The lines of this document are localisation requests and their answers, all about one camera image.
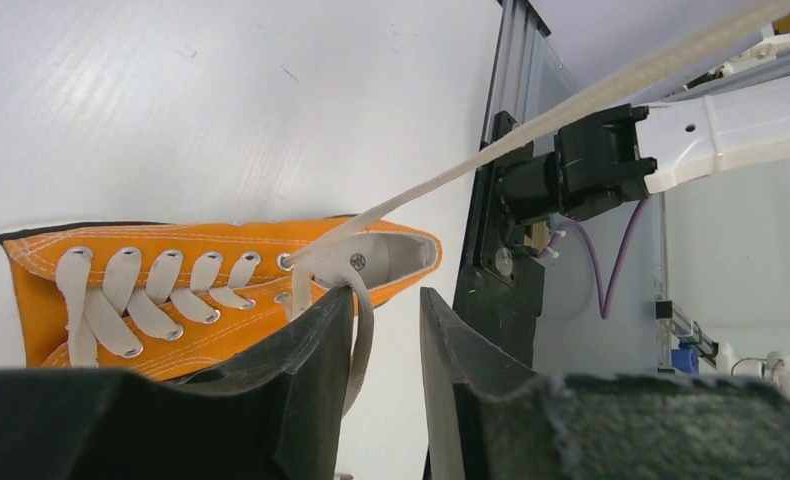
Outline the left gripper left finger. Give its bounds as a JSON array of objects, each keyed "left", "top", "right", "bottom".
[{"left": 0, "top": 288, "right": 354, "bottom": 479}]

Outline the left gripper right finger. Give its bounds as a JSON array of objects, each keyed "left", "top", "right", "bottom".
[{"left": 420, "top": 288, "right": 790, "bottom": 479}]

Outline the orange canvas sneaker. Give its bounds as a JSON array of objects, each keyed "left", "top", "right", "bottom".
[{"left": 0, "top": 217, "right": 442, "bottom": 389}]

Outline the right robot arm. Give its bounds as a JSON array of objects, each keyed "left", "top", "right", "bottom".
[{"left": 491, "top": 76, "right": 790, "bottom": 225}]

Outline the aluminium right table rail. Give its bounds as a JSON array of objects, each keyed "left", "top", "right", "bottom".
[{"left": 481, "top": 0, "right": 581, "bottom": 145}]

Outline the aluminium front rail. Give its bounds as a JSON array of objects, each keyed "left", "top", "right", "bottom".
[{"left": 664, "top": 35, "right": 790, "bottom": 102}]

